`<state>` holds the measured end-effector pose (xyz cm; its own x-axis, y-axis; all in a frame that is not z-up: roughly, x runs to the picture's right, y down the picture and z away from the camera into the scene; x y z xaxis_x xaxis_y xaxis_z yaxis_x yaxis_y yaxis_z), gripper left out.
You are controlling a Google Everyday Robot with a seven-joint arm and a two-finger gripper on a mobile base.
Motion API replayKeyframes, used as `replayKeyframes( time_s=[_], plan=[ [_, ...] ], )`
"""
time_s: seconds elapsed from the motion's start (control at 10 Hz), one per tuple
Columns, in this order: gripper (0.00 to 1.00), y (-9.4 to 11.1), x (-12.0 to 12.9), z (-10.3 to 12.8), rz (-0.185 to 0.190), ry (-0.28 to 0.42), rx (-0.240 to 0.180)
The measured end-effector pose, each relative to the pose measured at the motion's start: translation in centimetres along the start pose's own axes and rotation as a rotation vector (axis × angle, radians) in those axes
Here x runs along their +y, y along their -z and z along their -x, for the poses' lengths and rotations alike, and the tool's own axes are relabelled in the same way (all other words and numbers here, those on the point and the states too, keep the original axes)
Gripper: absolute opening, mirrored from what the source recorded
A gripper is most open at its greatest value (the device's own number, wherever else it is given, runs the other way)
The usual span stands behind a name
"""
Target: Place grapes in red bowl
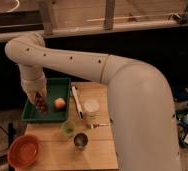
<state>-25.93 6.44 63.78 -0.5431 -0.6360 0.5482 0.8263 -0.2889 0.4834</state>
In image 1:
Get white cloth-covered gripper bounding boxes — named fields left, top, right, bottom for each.
left=21, top=75, right=48, bottom=104

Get dark purple grape bunch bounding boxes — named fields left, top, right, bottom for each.
left=35, top=93, right=48, bottom=113

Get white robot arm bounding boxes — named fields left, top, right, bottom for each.
left=5, top=33, right=181, bottom=171

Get red plastic bowl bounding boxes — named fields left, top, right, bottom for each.
left=7, top=134, right=40, bottom=169

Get green plastic tray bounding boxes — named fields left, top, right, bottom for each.
left=22, top=78, right=71, bottom=123

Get peach coloured fruit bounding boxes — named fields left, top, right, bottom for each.
left=54, top=98, right=66, bottom=110

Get small green cup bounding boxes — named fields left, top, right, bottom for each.
left=61, top=121, right=75, bottom=137

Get metal steel cup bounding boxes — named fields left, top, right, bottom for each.
left=74, top=133, right=88, bottom=150

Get dark blue device on floor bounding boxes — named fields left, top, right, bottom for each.
left=173, top=88, right=188, bottom=101

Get white handled knife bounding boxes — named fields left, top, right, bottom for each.
left=72, top=86, right=84, bottom=120

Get wooden railing frame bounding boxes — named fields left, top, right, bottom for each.
left=0, top=0, right=188, bottom=42

